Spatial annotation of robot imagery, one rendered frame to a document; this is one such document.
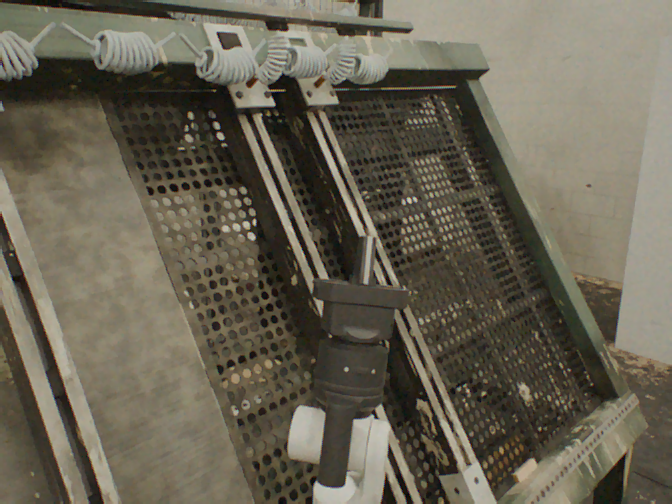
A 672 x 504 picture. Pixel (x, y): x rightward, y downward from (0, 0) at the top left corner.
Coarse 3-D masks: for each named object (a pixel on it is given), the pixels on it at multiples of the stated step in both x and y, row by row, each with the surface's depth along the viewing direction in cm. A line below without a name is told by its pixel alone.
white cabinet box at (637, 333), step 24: (648, 120) 384; (648, 144) 386; (648, 168) 388; (648, 192) 391; (648, 216) 394; (648, 240) 397; (648, 264) 400; (624, 288) 414; (648, 288) 403; (624, 312) 417; (648, 312) 406; (624, 336) 420; (648, 336) 409
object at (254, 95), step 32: (256, 64) 129; (224, 96) 127; (256, 96) 125; (224, 128) 129; (256, 128) 127; (256, 160) 124; (256, 192) 126; (288, 192) 126; (288, 224) 123; (288, 256) 123; (288, 288) 125; (320, 320) 120; (384, 416) 120; (384, 480) 116
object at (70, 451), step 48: (0, 192) 90; (0, 240) 91; (0, 288) 86; (0, 336) 89; (48, 336) 87; (48, 384) 85; (48, 432) 83; (96, 432) 86; (48, 480) 86; (96, 480) 85
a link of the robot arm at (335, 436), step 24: (336, 384) 71; (384, 384) 74; (312, 408) 76; (336, 408) 68; (360, 408) 71; (312, 432) 73; (336, 432) 68; (360, 432) 72; (312, 456) 73; (336, 456) 69; (360, 456) 72; (336, 480) 69
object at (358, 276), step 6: (360, 240) 74; (366, 240) 73; (360, 246) 74; (366, 246) 73; (360, 252) 74; (366, 252) 73; (360, 258) 74; (366, 258) 73; (354, 264) 76; (360, 264) 73; (366, 264) 73; (354, 270) 75; (360, 270) 73; (366, 270) 73; (354, 276) 74; (360, 276) 73; (354, 282) 74; (360, 282) 73
